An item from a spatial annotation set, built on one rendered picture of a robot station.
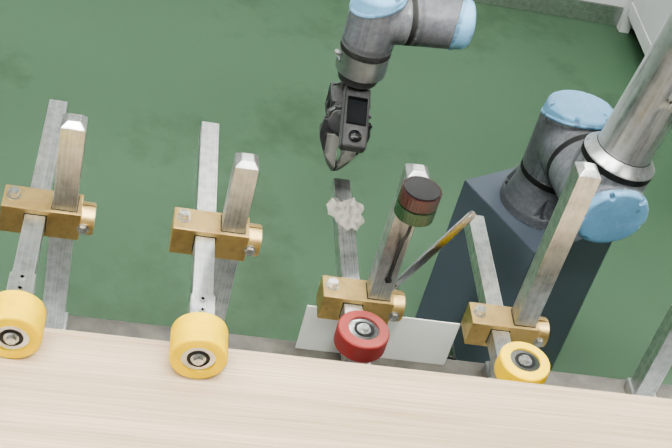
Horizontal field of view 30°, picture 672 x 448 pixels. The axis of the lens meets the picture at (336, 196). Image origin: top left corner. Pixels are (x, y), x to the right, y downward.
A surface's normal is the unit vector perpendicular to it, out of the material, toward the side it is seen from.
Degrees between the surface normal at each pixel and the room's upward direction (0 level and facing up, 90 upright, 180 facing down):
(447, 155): 0
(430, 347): 90
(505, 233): 90
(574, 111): 5
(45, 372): 0
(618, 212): 95
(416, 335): 90
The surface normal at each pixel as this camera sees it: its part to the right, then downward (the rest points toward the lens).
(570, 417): 0.22, -0.76
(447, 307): -0.82, 0.20
